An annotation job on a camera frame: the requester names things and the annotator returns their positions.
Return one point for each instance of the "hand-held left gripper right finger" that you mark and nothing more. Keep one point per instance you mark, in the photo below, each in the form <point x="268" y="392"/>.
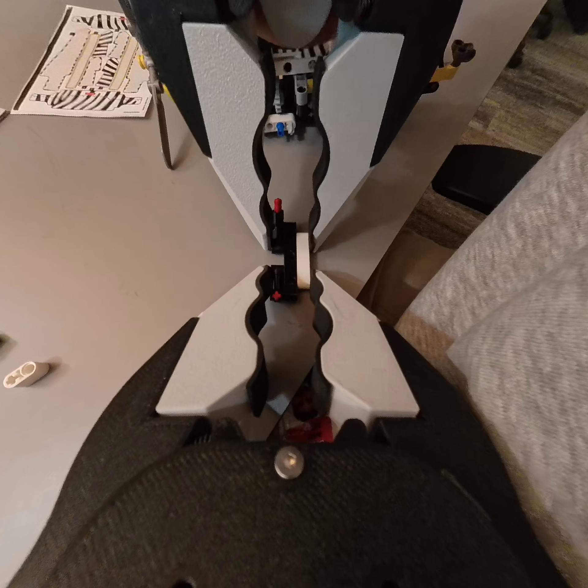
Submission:
<point x="367" y="363"/>

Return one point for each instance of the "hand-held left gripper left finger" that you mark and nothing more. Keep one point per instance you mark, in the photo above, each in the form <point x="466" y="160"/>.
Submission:
<point x="211" y="363"/>

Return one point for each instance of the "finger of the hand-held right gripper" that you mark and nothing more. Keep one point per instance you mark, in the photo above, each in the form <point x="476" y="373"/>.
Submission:
<point x="225" y="115"/>
<point x="358" y="115"/>

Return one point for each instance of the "white five-hole lego beam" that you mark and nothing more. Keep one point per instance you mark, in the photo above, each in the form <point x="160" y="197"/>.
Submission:
<point x="304" y="262"/>

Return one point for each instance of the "black lego assembly red pins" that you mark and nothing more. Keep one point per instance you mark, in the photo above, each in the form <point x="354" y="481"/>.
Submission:
<point x="289" y="257"/>

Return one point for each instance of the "zebra striped lego helicopter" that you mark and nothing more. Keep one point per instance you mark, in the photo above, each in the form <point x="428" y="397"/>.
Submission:
<point x="294" y="59"/>

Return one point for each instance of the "white two-hole lego beam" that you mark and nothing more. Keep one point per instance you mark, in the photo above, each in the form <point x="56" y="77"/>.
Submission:
<point x="39" y="370"/>

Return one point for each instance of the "red plastic object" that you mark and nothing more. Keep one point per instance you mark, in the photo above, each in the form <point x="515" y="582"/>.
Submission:
<point x="312" y="427"/>

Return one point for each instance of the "zebra striped sticker sheet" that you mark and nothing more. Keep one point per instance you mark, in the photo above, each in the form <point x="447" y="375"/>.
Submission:
<point x="69" y="64"/>

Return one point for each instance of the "tan trousers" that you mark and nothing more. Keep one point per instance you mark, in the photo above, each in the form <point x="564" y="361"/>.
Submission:
<point x="404" y="275"/>

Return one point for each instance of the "black office chair base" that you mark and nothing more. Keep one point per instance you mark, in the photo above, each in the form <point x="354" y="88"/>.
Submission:
<point x="482" y="179"/>

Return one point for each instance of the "grey sweatshirt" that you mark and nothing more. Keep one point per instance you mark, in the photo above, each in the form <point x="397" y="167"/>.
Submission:
<point x="528" y="321"/>

